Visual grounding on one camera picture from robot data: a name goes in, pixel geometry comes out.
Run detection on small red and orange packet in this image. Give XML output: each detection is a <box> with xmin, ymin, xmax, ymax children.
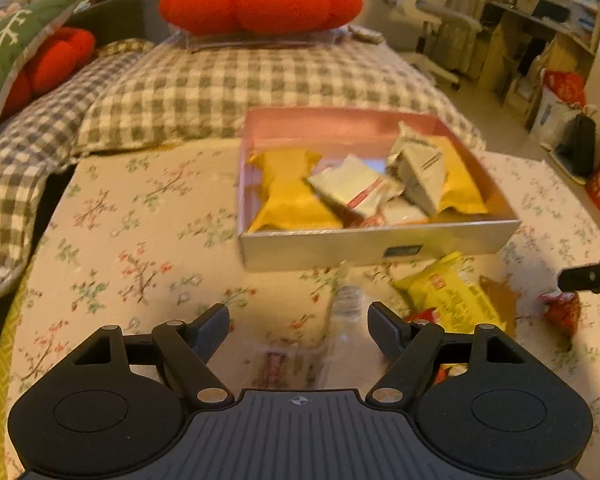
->
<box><xmin>402</xmin><ymin>309</ymin><xmax>473</xmax><ymax>386</ymax></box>

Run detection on grey and white snack packet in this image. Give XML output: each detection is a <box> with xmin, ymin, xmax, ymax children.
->
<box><xmin>386</xmin><ymin>121</ymin><xmax>449</xmax><ymax>215</ymax></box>

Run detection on yellow crinkled snack packet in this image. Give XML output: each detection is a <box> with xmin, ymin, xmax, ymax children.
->
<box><xmin>246</xmin><ymin>149</ymin><xmax>344</xmax><ymax>234</ymax></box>

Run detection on green snowflake pillow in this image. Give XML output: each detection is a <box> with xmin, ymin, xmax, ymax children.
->
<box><xmin>0</xmin><ymin>0</ymin><xmax>91</xmax><ymax>153</ymax></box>

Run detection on yellow snack packet red label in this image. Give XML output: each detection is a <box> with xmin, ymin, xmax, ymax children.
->
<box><xmin>390</xmin><ymin>252</ymin><xmax>506</xmax><ymax>336</ymax></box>

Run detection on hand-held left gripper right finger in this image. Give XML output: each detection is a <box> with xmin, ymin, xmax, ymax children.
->
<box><xmin>365</xmin><ymin>302</ymin><xmax>527</xmax><ymax>406</ymax></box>

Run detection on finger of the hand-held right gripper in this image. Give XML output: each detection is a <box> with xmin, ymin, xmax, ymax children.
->
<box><xmin>557</xmin><ymin>252</ymin><xmax>600</xmax><ymax>294</ymax></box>

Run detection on grey checkered blanket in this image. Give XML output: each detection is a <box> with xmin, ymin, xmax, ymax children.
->
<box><xmin>0</xmin><ymin>37</ymin><xmax>486</xmax><ymax>306</ymax></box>

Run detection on yellow flat snack packet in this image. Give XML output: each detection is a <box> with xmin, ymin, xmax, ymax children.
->
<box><xmin>427</xmin><ymin>135</ymin><xmax>489</xmax><ymax>217</ymax></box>

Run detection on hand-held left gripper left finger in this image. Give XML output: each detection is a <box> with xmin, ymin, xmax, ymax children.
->
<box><xmin>70</xmin><ymin>304</ymin><xmax>236</xmax><ymax>406</ymax></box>

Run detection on clear acrylic tray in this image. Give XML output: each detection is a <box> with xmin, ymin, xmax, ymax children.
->
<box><xmin>172</xmin><ymin>24</ymin><xmax>352</xmax><ymax>53</ymax></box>

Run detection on pink and silver cardboard box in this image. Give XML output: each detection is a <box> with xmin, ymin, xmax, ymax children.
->
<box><xmin>236</xmin><ymin>106</ymin><xmax>524</xmax><ymax>274</ymax></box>

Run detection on clear plastic bottle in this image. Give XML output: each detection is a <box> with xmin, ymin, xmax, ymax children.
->
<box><xmin>323</xmin><ymin>263</ymin><xmax>387</xmax><ymax>392</ymax></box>

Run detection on white plastic bag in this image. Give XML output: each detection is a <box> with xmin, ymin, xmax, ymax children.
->
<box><xmin>529</xmin><ymin>87</ymin><xmax>581</xmax><ymax>152</ymax></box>

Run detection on red tomato plush cushion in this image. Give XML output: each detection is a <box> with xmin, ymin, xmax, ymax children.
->
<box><xmin>158</xmin><ymin>0</ymin><xmax>365</xmax><ymax>37</ymax></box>

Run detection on black bag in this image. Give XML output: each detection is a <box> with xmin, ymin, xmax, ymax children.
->
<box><xmin>552</xmin><ymin>110</ymin><xmax>597</xmax><ymax>178</ymax></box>

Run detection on white office chair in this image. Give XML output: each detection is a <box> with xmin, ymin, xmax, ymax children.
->
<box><xmin>386</xmin><ymin>0</ymin><xmax>483</xmax><ymax>92</ymax></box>

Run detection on white snack packet red stripe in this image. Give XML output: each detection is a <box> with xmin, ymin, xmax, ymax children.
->
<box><xmin>307</xmin><ymin>155</ymin><xmax>406</xmax><ymax>217</ymax></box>

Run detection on red shopping bag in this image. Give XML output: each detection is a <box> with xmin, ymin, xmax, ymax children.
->
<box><xmin>541</xmin><ymin>69</ymin><xmax>587</xmax><ymax>108</ymax></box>

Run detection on wooden shelf unit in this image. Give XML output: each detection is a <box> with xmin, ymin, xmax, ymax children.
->
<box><xmin>472</xmin><ymin>0</ymin><xmax>600</xmax><ymax>131</ymax></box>

